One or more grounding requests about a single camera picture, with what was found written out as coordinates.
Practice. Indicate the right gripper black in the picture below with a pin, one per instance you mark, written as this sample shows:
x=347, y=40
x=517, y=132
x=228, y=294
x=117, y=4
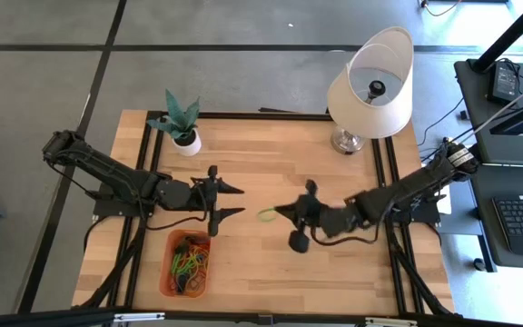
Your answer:
x=334, y=220

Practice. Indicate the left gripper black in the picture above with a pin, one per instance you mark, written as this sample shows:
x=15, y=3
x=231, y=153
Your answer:
x=202, y=195

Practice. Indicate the wide black rubber band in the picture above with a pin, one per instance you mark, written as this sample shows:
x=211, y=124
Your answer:
x=193, y=239

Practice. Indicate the orange rubber band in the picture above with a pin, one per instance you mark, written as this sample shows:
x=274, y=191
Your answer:
x=204, y=272

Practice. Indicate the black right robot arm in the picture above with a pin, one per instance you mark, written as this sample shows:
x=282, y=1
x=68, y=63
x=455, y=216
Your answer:
x=416, y=184

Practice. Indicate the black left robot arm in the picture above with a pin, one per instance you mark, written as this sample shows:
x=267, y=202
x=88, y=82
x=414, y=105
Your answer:
x=107, y=172

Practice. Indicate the orange plastic bin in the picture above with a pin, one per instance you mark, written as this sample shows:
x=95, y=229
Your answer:
x=165, y=281

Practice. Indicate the green plant in white pot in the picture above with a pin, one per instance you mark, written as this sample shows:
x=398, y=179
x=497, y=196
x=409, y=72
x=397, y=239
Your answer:
x=186, y=143

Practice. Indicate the white shade silver table lamp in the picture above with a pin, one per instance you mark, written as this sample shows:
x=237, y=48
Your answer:
x=370, y=118

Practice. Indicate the white paper sheet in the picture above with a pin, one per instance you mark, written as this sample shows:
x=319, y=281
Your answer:
x=446, y=206

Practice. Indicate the black caster wheel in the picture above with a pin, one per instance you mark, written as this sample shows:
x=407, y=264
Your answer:
x=479, y=264

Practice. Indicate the small black floor box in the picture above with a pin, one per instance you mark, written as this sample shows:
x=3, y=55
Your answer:
x=464, y=115

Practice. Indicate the black desk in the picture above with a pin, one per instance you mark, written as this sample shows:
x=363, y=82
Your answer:
x=470, y=91

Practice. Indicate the black power adapter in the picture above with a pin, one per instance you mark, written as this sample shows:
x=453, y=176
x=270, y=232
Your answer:
x=504, y=82

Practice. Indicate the thick black pole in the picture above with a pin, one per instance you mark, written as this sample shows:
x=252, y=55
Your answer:
x=511, y=34

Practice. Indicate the black frame rail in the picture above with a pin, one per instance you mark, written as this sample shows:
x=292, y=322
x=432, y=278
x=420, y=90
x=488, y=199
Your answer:
x=145, y=137
x=400, y=295
x=243, y=116
x=158, y=138
x=417, y=295

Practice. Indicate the small grey centre bracket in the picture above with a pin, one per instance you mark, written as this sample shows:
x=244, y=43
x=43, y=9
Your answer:
x=265, y=319

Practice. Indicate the black overhead frame bar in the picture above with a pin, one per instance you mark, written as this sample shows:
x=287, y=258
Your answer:
x=225, y=319

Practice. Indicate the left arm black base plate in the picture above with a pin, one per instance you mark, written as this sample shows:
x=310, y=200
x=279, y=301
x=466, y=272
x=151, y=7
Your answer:
x=107, y=210

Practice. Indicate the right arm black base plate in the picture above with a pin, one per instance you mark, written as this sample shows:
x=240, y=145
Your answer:
x=427, y=217

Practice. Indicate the silver metal bracket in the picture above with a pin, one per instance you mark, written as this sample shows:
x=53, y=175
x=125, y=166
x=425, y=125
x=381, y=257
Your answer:
x=139, y=317
x=391, y=322

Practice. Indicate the black diagonal frame strut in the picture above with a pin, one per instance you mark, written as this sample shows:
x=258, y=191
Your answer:
x=438, y=295
x=102, y=279

